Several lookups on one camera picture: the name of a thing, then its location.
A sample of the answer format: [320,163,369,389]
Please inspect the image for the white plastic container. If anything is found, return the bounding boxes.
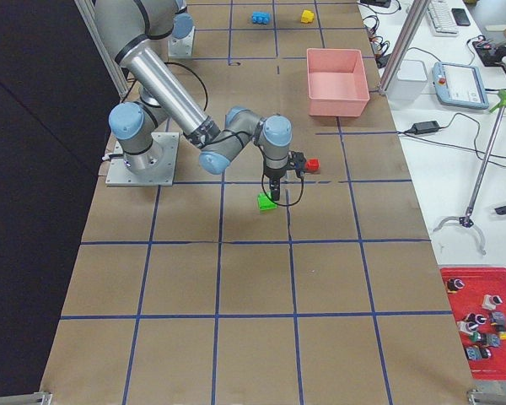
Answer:
[388,59,428,106]

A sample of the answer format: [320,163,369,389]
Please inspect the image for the red plastic tray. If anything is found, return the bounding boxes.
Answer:
[441,267,506,380]

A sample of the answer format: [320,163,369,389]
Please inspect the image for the robot teach pendant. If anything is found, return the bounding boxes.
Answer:
[432,62,489,110]

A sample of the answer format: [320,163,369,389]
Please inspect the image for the black smartphone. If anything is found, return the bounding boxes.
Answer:
[451,8,471,26]

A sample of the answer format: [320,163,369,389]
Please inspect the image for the black power adapter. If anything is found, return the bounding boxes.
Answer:
[409,121,441,135]

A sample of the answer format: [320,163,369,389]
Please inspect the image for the red toy block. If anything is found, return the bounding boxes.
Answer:
[304,159,320,173]

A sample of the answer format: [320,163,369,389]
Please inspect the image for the green toy block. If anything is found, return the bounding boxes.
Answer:
[257,192,277,212]

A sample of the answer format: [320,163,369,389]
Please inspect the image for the aluminium frame post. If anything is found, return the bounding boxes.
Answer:
[378,0,430,95]

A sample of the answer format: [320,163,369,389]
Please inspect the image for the yellow toy block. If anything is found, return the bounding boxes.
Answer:
[300,9,315,24]

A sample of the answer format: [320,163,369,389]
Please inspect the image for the pink plastic box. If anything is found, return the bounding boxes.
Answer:
[306,48,370,117]

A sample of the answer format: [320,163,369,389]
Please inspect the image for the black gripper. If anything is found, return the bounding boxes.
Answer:
[264,151,307,201]

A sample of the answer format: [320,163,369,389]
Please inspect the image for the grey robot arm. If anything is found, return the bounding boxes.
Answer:
[94,1,307,203]
[170,0,194,40]

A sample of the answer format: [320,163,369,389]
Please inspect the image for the white keyboard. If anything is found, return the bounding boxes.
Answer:
[426,0,459,37]

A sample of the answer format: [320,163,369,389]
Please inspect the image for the silver reacher grabber tool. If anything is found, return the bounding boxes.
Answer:
[433,89,506,256]

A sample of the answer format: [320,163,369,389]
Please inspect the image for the blue toy block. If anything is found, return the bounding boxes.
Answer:
[250,11,271,25]

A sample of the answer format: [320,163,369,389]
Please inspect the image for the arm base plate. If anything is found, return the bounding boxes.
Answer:
[105,132,180,186]

